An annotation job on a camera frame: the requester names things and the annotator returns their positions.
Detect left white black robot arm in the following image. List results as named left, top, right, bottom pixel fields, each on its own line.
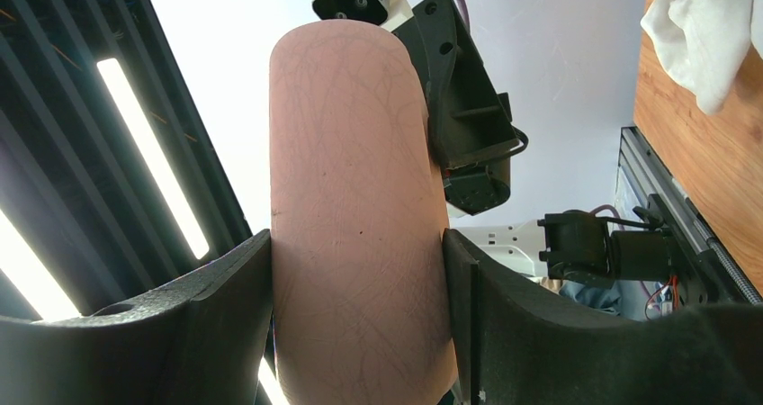
left=394, top=0, right=705, bottom=298

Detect white crumpled cloth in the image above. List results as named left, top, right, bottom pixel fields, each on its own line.
left=641, top=0, right=762, bottom=114

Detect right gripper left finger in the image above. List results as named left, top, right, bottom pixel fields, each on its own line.
left=1, top=230, right=273, bottom=404

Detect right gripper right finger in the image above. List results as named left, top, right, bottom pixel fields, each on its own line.
left=443, top=229, right=762, bottom=404

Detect aluminium slotted rail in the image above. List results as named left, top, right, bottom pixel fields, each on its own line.
left=615, top=127, right=762, bottom=307

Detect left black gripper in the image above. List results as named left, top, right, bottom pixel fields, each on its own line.
left=394, top=0, right=529, bottom=215

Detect pink glasses case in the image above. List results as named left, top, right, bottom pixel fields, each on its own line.
left=269, top=21, right=457, bottom=404

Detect ceiling light strip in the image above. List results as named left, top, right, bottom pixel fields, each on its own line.
left=1, top=211, right=81, bottom=321
left=96, top=58, right=210, bottom=260

